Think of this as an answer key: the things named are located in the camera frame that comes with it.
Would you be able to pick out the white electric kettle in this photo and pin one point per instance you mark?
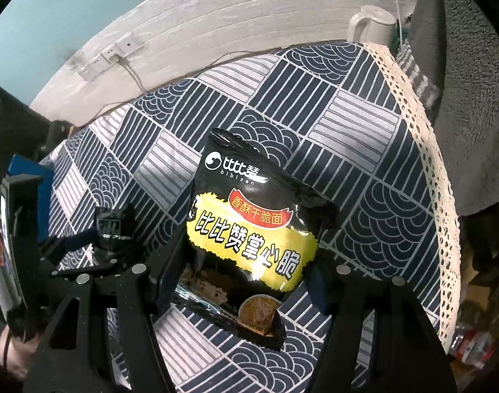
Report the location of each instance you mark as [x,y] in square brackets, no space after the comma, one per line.
[372,24]

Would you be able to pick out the blue cardboard box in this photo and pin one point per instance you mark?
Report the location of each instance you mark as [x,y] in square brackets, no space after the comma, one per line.
[32,188]

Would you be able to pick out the navy patterned tablecloth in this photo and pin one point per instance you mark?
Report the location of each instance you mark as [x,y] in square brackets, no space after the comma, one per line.
[356,131]

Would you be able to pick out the black snack packet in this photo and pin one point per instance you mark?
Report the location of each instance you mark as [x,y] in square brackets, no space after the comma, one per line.
[114,233]
[249,233]

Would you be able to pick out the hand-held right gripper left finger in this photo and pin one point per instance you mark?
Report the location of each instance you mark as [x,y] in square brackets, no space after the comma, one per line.
[167,282]

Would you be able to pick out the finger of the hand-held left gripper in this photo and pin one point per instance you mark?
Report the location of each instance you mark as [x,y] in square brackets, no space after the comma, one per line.
[90,271]
[69,243]

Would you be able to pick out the white wall socket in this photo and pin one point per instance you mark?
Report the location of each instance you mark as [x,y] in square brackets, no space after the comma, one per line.
[90,69]
[126,44]
[107,57]

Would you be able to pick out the person's left hand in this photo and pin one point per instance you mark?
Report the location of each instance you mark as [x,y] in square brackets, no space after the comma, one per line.
[10,360]

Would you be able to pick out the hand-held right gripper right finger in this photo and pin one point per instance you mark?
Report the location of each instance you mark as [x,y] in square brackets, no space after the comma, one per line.
[320,290]

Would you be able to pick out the clear plastic bottle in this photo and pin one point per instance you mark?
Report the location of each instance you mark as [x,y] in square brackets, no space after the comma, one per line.
[474,346]

